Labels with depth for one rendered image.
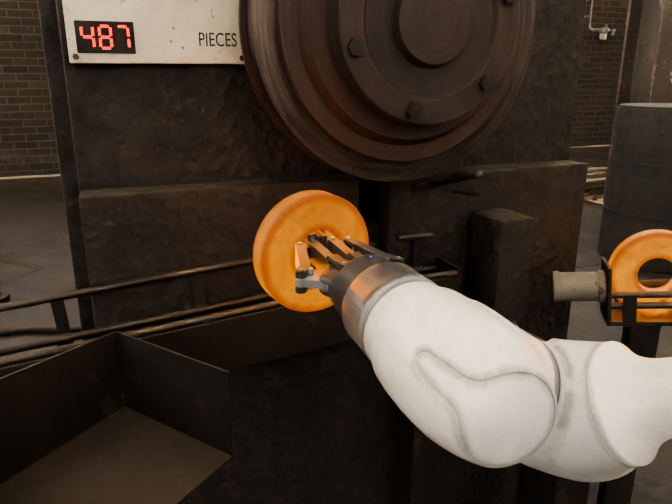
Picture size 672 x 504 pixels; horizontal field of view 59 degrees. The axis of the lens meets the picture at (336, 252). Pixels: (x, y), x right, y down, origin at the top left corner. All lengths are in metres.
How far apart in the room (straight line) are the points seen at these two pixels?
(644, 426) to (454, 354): 0.18
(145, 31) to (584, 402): 0.77
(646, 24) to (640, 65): 0.30
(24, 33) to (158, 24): 6.02
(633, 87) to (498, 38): 4.47
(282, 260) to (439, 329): 0.33
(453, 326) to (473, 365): 0.04
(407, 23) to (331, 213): 0.28
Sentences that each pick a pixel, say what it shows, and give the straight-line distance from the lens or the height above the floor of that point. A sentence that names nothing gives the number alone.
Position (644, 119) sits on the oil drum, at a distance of 3.57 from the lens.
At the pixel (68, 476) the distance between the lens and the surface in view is 0.80.
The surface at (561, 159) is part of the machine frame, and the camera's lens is 1.35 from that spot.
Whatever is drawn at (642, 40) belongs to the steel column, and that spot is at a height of 1.29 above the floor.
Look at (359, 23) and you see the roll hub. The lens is 0.82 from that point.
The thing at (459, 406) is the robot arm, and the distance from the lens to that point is 0.41.
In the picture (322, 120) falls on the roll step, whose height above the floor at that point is 0.98.
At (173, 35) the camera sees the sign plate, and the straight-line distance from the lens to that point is 0.98.
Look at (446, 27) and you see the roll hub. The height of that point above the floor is 1.11.
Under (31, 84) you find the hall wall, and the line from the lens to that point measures 6.97.
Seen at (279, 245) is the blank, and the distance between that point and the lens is 0.72.
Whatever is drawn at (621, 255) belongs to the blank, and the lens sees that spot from 1.16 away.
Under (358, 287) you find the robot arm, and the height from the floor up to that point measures 0.86.
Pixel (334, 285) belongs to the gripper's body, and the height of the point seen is 0.84.
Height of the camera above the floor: 1.05
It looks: 17 degrees down
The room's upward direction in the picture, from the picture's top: straight up
